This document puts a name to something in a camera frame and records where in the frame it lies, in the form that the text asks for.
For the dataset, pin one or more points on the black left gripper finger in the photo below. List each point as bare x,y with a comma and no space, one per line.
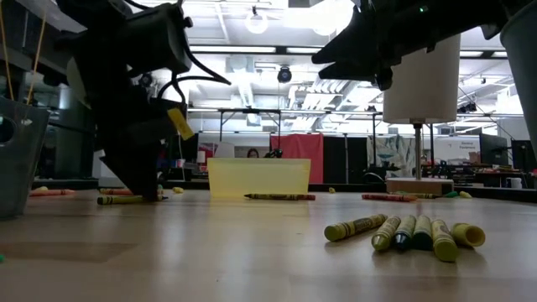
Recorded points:
130,172
153,172

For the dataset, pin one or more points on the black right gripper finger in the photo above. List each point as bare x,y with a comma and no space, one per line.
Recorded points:
352,46
356,72

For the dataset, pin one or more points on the yellow translucent plastic bin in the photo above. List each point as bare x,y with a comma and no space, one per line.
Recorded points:
260,178

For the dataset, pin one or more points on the olive crayon red tip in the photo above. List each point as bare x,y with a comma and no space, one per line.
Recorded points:
277,196

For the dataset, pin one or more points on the teal plastic bin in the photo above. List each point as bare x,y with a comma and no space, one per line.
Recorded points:
524,63

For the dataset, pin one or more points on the yellow crayon bit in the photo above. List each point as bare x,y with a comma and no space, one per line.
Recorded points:
178,190
41,189
332,190
465,194

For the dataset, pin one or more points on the black round ceiling unit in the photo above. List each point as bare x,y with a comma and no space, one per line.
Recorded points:
146,79
284,74

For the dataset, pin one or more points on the black monitor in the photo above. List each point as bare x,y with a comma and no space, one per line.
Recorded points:
189,151
524,155
493,149

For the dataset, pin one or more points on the yellow tag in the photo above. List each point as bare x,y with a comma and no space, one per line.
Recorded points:
181,123

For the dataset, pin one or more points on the white shade wooden base lamp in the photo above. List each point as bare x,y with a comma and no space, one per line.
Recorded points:
423,92

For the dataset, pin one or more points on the black partition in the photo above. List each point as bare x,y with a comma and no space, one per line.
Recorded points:
335,159

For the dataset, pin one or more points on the red partition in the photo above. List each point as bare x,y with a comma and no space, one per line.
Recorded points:
298,147

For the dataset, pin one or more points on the person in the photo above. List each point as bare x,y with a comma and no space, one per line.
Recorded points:
253,153

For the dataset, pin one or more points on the grey translucent plastic tray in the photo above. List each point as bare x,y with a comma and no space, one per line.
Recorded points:
17,168

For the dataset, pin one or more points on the dark blue tipped crayon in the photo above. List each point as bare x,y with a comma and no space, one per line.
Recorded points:
405,235

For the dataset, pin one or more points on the dark green crayon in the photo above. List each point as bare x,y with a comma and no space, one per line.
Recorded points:
423,235

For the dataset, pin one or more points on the yellow hollow crayon stub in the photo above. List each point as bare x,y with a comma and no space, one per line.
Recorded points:
469,235

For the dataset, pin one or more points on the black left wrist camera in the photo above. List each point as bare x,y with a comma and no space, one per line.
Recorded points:
159,42

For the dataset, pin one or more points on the black metal workbench frame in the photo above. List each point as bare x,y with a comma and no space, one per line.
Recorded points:
251,110

